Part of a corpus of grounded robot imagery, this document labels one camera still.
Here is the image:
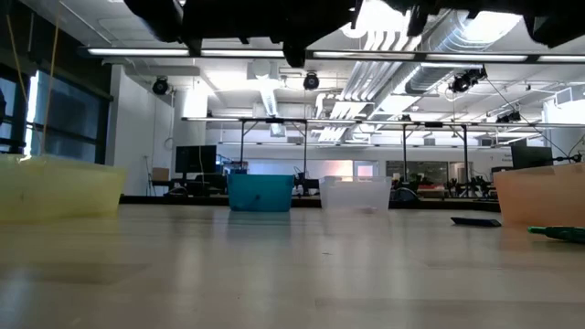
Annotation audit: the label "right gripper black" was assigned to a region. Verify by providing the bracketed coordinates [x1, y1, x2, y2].
[383, 0, 525, 37]

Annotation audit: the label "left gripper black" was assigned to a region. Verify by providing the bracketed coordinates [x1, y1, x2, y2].
[182, 0, 363, 69]

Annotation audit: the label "blue eraser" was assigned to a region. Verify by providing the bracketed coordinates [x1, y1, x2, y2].
[450, 216, 503, 228]

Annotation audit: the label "green pen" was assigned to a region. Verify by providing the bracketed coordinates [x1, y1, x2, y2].
[526, 225, 585, 244]

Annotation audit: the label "yellow plastic bin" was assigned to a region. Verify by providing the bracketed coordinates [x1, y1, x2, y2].
[0, 154, 128, 225]

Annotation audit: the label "silver ventilation ducts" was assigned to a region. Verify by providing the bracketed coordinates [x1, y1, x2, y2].
[340, 8, 463, 104]

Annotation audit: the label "black robot station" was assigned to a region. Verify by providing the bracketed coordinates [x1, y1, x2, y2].
[445, 175, 495, 198]
[293, 171, 321, 197]

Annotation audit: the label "teal plastic bin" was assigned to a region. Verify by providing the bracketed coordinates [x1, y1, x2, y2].
[227, 173, 295, 213]

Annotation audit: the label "black computer monitor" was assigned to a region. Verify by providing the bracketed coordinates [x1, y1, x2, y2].
[175, 144, 218, 175]
[510, 139, 555, 171]

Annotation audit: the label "clear plastic bin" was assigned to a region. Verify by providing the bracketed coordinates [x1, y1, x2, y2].
[318, 175, 393, 214]

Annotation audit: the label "grey office chair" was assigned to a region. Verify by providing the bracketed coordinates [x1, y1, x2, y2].
[391, 186, 420, 203]

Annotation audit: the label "long LED light bar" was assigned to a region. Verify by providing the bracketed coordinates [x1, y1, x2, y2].
[76, 45, 585, 64]

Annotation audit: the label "orange plastic bin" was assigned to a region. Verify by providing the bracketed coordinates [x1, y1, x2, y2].
[493, 163, 585, 228]

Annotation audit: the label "black gantry frame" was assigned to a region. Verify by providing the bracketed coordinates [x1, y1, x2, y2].
[236, 116, 313, 177]
[400, 121, 472, 184]

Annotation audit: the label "black aluminium table frame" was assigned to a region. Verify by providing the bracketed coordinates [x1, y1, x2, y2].
[119, 195, 502, 214]

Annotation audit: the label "yellow extension cord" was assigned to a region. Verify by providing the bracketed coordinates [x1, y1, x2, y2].
[3, 0, 60, 156]

